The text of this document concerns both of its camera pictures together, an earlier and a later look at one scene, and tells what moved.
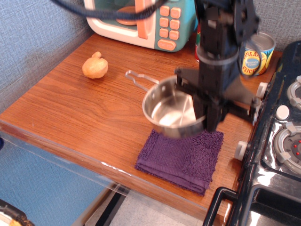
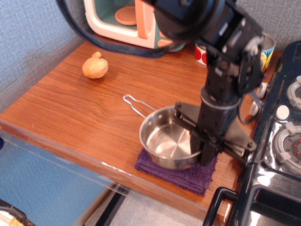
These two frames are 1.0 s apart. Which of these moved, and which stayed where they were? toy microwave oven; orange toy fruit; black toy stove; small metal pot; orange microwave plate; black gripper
Moved: small metal pot; black gripper
Stayed: toy microwave oven; black toy stove; orange microwave plate; orange toy fruit
